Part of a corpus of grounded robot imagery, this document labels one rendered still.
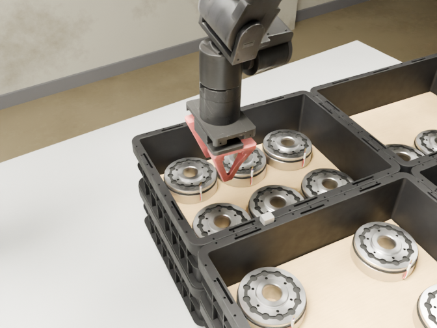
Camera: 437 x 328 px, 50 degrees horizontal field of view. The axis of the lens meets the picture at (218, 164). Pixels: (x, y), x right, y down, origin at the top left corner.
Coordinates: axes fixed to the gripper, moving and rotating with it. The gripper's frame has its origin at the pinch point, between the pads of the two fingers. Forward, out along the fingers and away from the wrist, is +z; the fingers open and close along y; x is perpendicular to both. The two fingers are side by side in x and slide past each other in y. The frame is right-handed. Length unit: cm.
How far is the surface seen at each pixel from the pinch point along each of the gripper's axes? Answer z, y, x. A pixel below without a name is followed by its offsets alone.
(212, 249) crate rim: 6.2, -10.2, 5.7
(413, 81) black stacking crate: 11, 21, -63
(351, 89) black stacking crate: 8.1, 20.3, -43.0
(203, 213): 13.2, 3.0, 1.3
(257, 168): 12.8, 9.4, -13.1
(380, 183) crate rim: 6.0, -9.2, -25.6
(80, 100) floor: 101, 193, -4
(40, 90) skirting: 97, 206, 15
